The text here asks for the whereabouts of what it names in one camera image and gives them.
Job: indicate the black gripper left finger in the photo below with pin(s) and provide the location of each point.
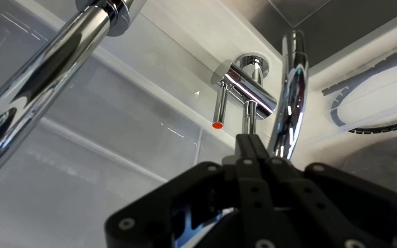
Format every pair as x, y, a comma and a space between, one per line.
199, 207

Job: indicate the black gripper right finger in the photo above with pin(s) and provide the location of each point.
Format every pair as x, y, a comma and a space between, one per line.
337, 207

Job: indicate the small chrome faucet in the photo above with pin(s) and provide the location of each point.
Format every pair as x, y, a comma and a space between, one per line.
254, 92

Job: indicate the tall chrome faucet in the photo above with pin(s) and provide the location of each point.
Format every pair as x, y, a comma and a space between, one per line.
34, 87

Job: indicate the white round disc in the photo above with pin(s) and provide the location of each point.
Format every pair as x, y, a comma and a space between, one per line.
382, 92

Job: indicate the stainless steel sink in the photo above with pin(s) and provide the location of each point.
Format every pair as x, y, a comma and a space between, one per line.
345, 23

